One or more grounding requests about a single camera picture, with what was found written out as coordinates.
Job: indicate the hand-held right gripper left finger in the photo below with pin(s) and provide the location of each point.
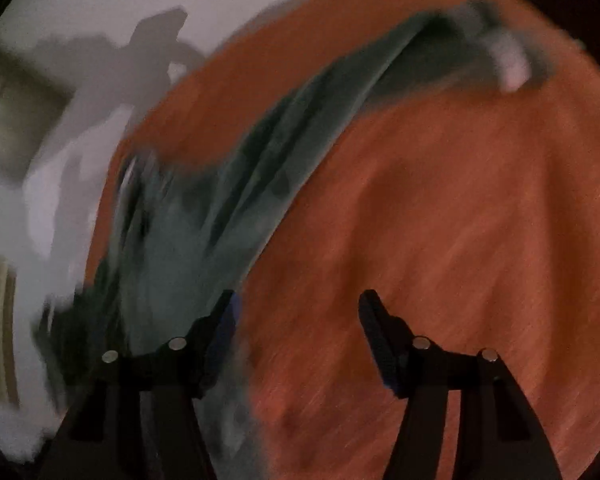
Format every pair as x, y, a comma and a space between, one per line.
224, 327

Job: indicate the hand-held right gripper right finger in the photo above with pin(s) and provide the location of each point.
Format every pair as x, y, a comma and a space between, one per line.
377, 345

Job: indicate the dark green fleece jacket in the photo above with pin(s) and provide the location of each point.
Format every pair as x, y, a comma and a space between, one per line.
205, 220

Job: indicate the orange blanket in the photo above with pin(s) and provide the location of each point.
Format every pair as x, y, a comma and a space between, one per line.
430, 210

